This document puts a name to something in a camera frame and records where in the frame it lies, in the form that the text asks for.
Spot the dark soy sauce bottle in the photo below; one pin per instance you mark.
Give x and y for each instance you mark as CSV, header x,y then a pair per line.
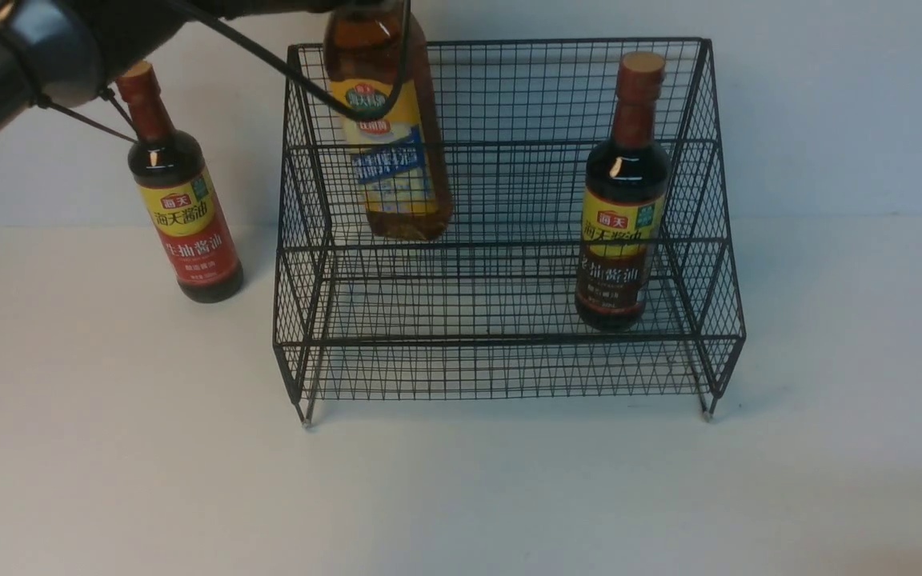
x,y
626,185

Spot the black wire mesh shelf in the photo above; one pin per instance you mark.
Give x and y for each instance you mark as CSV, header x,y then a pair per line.
x,y
488,309

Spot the light soy sauce bottle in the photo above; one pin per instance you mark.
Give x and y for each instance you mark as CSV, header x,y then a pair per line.
x,y
178,193

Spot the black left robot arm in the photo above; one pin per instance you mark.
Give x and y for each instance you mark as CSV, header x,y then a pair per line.
x,y
63,54

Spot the amber cooking wine bottle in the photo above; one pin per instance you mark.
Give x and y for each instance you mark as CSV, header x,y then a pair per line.
x,y
398,160

